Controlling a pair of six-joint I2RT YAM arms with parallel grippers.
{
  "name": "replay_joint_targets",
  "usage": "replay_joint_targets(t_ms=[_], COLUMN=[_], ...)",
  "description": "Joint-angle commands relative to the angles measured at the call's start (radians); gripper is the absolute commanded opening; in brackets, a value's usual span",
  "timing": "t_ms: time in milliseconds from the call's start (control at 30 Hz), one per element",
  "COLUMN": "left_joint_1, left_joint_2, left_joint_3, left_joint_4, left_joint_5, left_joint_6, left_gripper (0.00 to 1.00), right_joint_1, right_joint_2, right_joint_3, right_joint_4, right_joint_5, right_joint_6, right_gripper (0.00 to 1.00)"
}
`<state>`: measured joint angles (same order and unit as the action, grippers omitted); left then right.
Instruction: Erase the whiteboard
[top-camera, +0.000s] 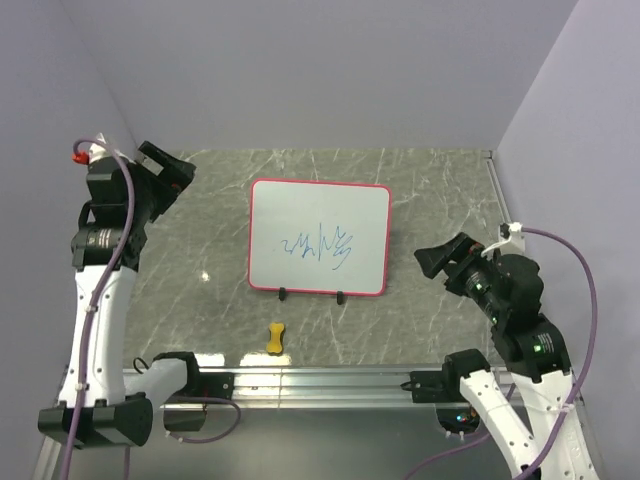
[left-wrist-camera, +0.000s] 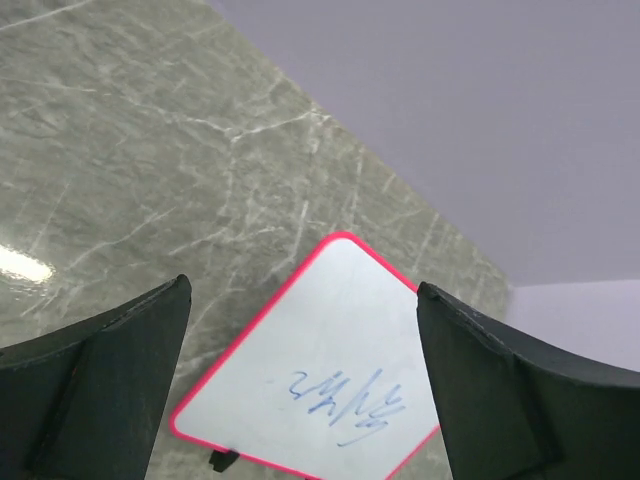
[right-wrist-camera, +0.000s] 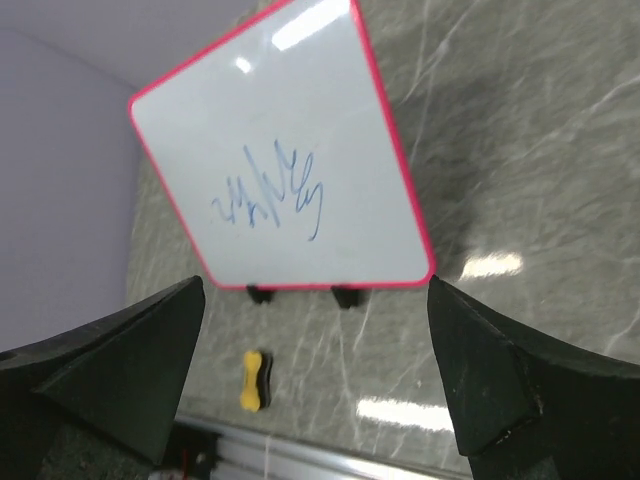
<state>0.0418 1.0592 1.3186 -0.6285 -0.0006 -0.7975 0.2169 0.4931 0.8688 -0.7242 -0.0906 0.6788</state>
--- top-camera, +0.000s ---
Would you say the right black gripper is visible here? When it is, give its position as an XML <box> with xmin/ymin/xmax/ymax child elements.
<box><xmin>412</xmin><ymin>228</ymin><xmax>504</xmax><ymax>318</ymax></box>

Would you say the yellow bone shaped eraser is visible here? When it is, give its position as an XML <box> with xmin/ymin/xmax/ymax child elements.
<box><xmin>266</xmin><ymin>322</ymin><xmax>286</xmax><ymax>356</ymax></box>

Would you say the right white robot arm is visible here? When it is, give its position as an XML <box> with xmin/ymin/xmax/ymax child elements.
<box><xmin>414</xmin><ymin>223</ymin><xmax>598</xmax><ymax>479</ymax></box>

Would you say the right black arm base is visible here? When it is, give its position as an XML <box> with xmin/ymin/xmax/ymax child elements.
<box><xmin>400</xmin><ymin>370</ymin><xmax>480</xmax><ymax>436</ymax></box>

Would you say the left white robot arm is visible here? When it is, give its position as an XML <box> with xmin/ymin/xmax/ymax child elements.
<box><xmin>37</xmin><ymin>140</ymin><xmax>203</xmax><ymax>449</ymax></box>

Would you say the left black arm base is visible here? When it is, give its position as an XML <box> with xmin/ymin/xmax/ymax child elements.
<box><xmin>162</xmin><ymin>372</ymin><xmax>241</xmax><ymax>434</ymax></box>

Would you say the pink framed whiteboard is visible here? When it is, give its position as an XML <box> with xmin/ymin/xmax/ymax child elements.
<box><xmin>248</xmin><ymin>178</ymin><xmax>392</xmax><ymax>297</ymax></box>

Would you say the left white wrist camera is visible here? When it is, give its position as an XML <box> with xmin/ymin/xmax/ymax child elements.
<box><xmin>71</xmin><ymin>134</ymin><xmax>127</xmax><ymax>175</ymax></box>

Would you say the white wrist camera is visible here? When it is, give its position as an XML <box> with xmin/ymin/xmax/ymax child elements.
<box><xmin>71</xmin><ymin>134</ymin><xmax>127</xmax><ymax>175</ymax></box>
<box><xmin>481</xmin><ymin>222</ymin><xmax>525</xmax><ymax>258</ymax></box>

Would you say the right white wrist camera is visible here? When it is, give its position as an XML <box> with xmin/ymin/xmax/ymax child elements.
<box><xmin>481</xmin><ymin>222</ymin><xmax>525</xmax><ymax>258</ymax></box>

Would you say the aluminium mounting rail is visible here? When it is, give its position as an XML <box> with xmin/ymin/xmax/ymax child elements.
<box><xmin>32</xmin><ymin>367</ymin><xmax>586</xmax><ymax>480</ymax></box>

